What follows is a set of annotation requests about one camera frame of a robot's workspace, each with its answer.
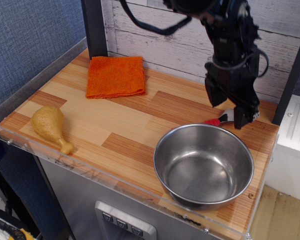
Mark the orange folded cloth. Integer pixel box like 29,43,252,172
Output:
86,56,146,99

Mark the left black vertical post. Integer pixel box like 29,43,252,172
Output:
81,0,108,59

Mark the toy chicken drumstick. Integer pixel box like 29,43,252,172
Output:
30,106,75,155

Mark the clear acrylic edge guard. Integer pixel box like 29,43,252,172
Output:
0,39,279,240

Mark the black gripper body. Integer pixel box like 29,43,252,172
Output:
204,48,260,105

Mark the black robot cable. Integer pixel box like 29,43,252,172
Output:
119,0,193,36

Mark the stainless steel bowl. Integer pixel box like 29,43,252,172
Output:
153,123,254,211

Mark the silver button control panel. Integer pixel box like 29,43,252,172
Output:
94,200,157,240

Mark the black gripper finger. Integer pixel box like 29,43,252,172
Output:
233,98,260,129
205,74,228,107

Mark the red handled metal spoon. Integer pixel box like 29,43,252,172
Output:
204,108,234,126

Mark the white side cabinet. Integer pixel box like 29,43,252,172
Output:
265,95,300,200

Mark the right black vertical post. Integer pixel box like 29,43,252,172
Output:
272,47,300,126

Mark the black ribbed hose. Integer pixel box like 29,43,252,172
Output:
0,216,25,240

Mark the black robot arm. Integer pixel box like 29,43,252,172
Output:
163,0,261,129

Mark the yellow object bottom left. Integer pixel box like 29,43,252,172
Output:
8,228,36,240

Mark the black vertical post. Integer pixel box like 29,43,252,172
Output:
81,0,108,59
272,47,300,126

